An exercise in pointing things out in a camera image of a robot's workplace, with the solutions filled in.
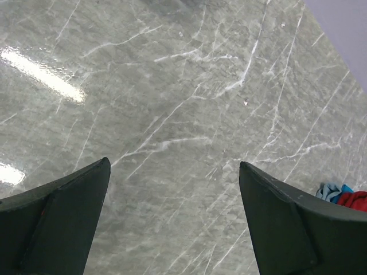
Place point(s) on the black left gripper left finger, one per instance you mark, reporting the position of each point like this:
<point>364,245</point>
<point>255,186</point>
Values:
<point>50,229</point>

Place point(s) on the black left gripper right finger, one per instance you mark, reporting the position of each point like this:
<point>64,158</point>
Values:
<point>293,232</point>

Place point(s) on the folded grey-blue t-shirt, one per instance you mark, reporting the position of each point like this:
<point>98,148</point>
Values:
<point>329,192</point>

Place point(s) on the folded blue t-shirt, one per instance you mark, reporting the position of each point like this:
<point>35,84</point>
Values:
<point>346,189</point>

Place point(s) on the folded red t-shirt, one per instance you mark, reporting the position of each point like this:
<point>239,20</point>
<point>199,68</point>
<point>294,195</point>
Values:
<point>354,200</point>

